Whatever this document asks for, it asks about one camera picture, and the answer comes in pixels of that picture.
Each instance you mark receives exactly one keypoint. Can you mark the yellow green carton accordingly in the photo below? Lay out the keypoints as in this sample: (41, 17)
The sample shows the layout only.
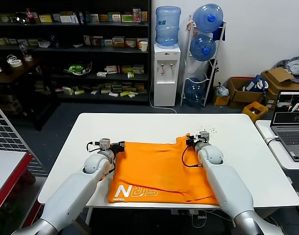
(124, 93)
(127, 68)

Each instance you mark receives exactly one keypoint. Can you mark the flat white carton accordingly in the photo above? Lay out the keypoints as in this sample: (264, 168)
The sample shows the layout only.
(102, 74)
(113, 94)

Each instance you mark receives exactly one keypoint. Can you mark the orange t-shirt with white print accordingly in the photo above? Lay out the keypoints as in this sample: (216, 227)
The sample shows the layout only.
(151, 171)

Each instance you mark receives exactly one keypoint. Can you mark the orange carton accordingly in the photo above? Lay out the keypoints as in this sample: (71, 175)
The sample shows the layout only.
(144, 16)

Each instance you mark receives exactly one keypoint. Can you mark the pale pink rag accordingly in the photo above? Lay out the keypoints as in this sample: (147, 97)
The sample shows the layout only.
(190, 26)

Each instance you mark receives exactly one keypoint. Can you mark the small white side table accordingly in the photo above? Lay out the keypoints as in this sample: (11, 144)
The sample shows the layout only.
(264, 129)

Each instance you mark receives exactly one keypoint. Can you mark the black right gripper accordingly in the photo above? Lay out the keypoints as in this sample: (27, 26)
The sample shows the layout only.
(195, 141)

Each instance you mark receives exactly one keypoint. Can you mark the small white tape roll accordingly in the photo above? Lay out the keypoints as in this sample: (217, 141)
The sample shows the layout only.
(28, 58)

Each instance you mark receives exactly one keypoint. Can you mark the grey open laptop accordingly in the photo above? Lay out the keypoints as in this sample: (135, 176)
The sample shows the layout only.
(291, 137)

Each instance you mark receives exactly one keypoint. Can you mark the shiny dark round bowl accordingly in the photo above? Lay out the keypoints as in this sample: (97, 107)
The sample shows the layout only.
(20, 17)

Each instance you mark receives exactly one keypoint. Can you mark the white and blue plastic bag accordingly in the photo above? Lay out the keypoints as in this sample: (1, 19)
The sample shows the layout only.
(221, 90)

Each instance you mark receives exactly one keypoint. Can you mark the plain white carton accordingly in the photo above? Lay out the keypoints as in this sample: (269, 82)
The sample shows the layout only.
(44, 44)
(66, 19)

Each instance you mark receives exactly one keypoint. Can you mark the white and red carton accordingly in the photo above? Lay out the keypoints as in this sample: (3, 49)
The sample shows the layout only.
(86, 40)

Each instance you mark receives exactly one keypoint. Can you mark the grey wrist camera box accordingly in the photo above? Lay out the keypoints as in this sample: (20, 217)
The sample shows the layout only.
(104, 144)
(205, 137)

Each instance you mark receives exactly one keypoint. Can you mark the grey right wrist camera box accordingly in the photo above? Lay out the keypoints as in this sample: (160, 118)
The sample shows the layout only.
(205, 137)

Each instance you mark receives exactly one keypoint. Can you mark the light green carton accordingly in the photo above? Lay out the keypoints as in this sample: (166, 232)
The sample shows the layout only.
(127, 18)

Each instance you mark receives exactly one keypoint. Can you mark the cream carton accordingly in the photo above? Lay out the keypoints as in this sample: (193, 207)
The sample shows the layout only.
(68, 90)

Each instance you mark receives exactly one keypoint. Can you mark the red and yellow carton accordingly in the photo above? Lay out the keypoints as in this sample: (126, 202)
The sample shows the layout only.
(130, 43)

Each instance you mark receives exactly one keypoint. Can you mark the brown wooden desk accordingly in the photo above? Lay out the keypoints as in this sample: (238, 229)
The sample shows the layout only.
(19, 70)

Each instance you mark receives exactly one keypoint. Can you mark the white power strip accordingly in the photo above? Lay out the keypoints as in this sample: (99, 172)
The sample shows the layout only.
(195, 212)

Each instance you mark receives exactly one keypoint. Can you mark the pile of grey-blue clothes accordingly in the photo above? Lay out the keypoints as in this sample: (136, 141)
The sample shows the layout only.
(296, 64)

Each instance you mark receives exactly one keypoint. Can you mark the white paper cup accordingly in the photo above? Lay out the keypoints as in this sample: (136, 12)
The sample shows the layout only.
(144, 47)

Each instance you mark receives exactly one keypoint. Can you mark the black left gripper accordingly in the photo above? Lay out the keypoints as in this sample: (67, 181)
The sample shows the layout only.
(116, 148)

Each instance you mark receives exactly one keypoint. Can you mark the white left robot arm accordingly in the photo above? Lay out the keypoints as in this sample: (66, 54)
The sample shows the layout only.
(66, 195)

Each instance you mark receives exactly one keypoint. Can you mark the yellow carton with white label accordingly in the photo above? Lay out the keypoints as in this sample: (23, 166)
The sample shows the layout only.
(118, 42)

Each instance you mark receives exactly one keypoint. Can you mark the cola bottle with red label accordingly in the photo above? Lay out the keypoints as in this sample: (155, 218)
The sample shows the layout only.
(29, 17)

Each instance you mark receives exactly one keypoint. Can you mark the small brown cardboard box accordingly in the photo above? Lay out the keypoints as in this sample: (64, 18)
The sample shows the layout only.
(221, 100)

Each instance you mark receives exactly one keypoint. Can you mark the white and teal carton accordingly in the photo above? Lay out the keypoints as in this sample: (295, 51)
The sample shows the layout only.
(114, 17)
(106, 43)

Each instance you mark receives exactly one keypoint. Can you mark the yellow plastic crate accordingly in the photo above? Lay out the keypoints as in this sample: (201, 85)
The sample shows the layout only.
(249, 113)

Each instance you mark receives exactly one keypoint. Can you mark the large white table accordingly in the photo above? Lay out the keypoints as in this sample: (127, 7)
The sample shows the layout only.
(151, 124)

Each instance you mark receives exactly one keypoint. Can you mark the open brown cardboard box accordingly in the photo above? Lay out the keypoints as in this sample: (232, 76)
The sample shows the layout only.
(237, 97)

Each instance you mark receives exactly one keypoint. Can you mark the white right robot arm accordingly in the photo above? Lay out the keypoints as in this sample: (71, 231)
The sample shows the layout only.
(225, 183)

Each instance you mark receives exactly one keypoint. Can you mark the black shelf unit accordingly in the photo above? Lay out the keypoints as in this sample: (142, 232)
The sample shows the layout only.
(66, 55)

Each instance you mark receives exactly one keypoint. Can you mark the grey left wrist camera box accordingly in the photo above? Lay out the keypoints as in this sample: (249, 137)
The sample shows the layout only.
(104, 144)

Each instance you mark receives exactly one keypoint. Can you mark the tall pink floral carton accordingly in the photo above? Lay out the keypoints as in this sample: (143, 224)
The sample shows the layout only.
(136, 15)

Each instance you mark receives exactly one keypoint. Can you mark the white water dispenser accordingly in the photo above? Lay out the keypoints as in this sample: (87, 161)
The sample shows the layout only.
(166, 92)

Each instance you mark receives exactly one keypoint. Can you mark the green and white plastic bag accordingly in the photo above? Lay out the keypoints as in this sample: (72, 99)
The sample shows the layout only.
(75, 68)

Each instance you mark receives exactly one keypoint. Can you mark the clear plastic water bottle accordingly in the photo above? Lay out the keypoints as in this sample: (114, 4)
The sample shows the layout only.
(22, 49)

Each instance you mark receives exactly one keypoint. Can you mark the flat yellow carton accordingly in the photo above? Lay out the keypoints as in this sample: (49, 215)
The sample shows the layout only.
(103, 18)

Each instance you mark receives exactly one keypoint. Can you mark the white carton with red stripe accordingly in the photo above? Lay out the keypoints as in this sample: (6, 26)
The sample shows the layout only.
(112, 69)

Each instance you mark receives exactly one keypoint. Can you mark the black cup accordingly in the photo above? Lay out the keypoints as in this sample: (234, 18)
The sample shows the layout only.
(6, 65)

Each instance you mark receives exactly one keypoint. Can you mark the blue water jug with label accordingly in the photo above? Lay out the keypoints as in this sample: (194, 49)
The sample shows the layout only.
(167, 26)

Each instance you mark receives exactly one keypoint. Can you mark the cardboard box with raised flap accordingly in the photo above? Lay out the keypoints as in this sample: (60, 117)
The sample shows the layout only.
(279, 75)

